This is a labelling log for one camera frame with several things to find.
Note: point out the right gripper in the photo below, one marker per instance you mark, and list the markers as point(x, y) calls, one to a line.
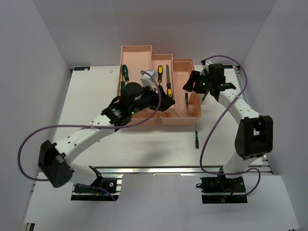
point(195, 77)

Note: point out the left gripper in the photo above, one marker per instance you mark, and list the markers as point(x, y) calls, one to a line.
point(165, 102)

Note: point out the yellow black handled file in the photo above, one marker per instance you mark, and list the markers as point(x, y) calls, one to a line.
point(169, 89)

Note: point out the small precision screwdriver angled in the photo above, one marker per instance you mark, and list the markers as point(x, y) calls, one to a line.
point(187, 100)

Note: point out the yellow black long screwdriver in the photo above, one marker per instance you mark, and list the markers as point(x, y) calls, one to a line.
point(160, 73)

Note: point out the short green screwdriver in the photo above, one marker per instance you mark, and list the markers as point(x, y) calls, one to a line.
point(122, 86)

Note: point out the long green screwdriver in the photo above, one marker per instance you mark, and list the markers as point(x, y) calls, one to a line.
point(125, 72)

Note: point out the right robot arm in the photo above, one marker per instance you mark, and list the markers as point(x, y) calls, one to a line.
point(254, 136)

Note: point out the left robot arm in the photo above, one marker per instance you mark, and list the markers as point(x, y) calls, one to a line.
point(56, 159)

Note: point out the right blue label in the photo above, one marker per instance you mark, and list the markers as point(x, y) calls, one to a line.
point(228, 66)

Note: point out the blue label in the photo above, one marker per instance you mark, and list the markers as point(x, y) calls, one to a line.
point(81, 68)
point(228, 66)

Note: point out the small precision screwdriver upright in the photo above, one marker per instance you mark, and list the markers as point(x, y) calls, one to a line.
point(196, 138)

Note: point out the left blue label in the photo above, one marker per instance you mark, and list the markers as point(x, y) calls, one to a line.
point(81, 68)

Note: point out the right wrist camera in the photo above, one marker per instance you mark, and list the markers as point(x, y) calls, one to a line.
point(205, 65)

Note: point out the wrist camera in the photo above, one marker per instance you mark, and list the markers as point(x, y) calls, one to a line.
point(205, 65)
point(148, 79)

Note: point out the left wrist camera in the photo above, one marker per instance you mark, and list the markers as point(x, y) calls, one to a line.
point(148, 79)

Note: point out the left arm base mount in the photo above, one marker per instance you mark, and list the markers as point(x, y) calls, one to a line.
point(108, 189)

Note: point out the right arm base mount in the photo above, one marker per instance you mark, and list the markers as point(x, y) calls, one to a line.
point(222, 190)

